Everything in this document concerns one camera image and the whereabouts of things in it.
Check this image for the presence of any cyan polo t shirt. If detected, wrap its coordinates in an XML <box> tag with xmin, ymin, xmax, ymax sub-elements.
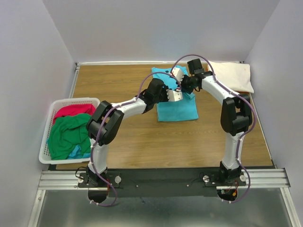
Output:
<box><xmin>151</xmin><ymin>65</ymin><xmax>199</xmax><ymax>122</ymax></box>

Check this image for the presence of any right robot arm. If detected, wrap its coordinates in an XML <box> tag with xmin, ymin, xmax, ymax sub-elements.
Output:
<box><xmin>181</xmin><ymin>59</ymin><xmax>255</xmax><ymax>185</ymax></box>

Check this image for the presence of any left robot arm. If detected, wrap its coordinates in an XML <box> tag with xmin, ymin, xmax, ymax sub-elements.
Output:
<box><xmin>86</xmin><ymin>78</ymin><xmax>169</xmax><ymax>187</ymax></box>

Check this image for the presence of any folded white t shirt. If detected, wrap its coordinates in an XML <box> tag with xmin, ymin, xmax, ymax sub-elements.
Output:
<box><xmin>210</xmin><ymin>61</ymin><xmax>254</xmax><ymax>94</ymax></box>

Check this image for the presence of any red t shirt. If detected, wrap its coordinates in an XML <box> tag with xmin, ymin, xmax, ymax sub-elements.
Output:
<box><xmin>53</xmin><ymin>104</ymin><xmax>96</xmax><ymax>124</ymax></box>

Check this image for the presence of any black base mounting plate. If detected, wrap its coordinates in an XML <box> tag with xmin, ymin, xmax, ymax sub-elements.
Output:
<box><xmin>78</xmin><ymin>167</ymin><xmax>247</xmax><ymax>201</ymax></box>

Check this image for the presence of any green t shirt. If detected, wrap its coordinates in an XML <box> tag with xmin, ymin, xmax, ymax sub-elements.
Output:
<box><xmin>48</xmin><ymin>113</ymin><xmax>91</xmax><ymax>160</ymax></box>

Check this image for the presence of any white plastic laundry basket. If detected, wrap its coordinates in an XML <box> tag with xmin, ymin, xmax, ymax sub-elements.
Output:
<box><xmin>39</xmin><ymin>97</ymin><xmax>100</xmax><ymax>165</ymax></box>

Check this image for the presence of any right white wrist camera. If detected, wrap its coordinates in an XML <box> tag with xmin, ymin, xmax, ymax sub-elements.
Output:
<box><xmin>170</xmin><ymin>67</ymin><xmax>185</xmax><ymax>83</ymax></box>

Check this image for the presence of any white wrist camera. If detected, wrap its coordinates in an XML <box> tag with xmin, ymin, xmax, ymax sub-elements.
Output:
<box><xmin>166</xmin><ymin>89</ymin><xmax>183</xmax><ymax>102</ymax></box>
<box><xmin>170</xmin><ymin>67</ymin><xmax>185</xmax><ymax>83</ymax></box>

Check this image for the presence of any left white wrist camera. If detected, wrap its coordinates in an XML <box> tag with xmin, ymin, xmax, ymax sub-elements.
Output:
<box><xmin>166</xmin><ymin>89</ymin><xmax>183</xmax><ymax>102</ymax></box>

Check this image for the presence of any aluminium frame rail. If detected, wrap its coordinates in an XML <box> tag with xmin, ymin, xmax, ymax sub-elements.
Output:
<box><xmin>29</xmin><ymin>168</ymin><xmax>294</xmax><ymax>227</ymax></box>

